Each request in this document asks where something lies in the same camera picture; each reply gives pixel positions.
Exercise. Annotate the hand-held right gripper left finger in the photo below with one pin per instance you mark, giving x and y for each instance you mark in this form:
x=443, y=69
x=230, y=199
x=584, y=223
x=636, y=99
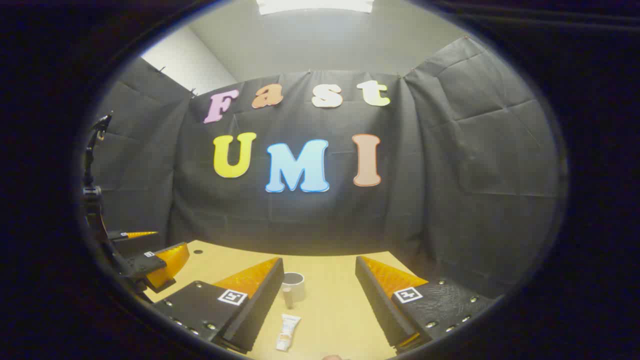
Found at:
x=262, y=305

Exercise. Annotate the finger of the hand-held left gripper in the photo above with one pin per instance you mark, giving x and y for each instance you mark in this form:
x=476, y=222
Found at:
x=145, y=265
x=120, y=235

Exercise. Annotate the white cup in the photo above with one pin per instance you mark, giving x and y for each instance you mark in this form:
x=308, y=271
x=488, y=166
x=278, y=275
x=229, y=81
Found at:
x=294, y=285

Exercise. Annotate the white toothpaste tube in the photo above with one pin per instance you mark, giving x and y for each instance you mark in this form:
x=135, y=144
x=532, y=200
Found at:
x=288, y=331

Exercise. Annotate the light wooden desktop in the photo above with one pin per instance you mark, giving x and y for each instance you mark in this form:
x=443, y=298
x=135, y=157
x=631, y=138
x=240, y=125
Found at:
x=327, y=280

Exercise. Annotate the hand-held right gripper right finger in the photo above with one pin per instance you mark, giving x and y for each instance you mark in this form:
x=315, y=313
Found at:
x=380, y=305

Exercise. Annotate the ceiling light panel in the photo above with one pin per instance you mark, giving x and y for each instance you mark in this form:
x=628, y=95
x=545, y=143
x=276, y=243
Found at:
x=315, y=5

